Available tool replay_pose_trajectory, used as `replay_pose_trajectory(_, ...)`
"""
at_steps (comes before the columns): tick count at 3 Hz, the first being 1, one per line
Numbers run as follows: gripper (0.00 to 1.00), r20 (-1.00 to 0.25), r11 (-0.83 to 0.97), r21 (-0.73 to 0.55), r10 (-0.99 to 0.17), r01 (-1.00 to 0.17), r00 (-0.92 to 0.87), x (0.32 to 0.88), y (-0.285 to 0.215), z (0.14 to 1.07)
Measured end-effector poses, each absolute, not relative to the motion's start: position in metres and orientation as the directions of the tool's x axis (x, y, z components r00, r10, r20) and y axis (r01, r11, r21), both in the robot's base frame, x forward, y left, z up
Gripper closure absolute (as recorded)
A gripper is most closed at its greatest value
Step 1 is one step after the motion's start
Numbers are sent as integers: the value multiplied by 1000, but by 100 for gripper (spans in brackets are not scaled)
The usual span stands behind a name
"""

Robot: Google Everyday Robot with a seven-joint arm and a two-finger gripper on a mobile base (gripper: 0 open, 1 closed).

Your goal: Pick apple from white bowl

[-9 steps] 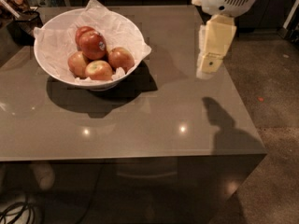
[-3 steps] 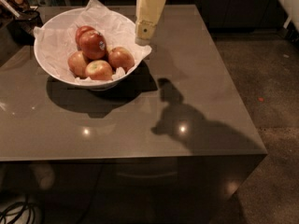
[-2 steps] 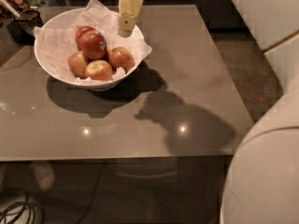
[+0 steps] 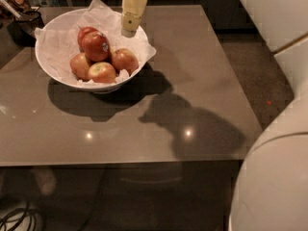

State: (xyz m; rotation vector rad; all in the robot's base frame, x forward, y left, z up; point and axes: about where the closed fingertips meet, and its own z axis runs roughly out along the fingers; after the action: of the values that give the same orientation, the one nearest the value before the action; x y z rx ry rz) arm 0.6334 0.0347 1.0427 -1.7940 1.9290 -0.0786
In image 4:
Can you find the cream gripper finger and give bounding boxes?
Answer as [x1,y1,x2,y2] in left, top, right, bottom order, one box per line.
[121,0,148,38]

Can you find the red apple with sticker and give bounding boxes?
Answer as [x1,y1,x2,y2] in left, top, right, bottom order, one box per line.
[82,31,110,62]

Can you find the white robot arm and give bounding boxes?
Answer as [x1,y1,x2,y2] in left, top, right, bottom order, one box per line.
[131,0,308,231]

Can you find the red apple at back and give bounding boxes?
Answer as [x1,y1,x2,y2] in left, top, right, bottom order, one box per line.
[77,27,96,47]

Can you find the right red apple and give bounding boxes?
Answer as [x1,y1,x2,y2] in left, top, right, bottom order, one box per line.
[112,48,139,74]

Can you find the white ceramic bowl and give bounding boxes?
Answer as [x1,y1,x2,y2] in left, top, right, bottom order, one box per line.
[34,8,151,94]

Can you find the front yellow-red apple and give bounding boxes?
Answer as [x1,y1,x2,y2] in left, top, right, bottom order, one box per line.
[88,62,116,84]

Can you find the yellow-red apple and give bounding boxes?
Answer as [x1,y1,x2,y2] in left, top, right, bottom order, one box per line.
[69,53,92,81]
[88,62,116,84]

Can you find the left yellow-red apple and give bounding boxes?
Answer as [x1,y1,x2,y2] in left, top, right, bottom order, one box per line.
[69,53,92,81]

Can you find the white crumpled paper liner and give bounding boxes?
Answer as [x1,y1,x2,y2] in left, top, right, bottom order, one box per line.
[34,0,158,89]

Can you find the black basket with items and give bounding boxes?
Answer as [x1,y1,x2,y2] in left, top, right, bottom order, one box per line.
[0,0,44,46]

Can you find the black cables on floor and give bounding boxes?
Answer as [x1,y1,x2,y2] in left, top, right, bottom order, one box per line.
[0,205,46,231]

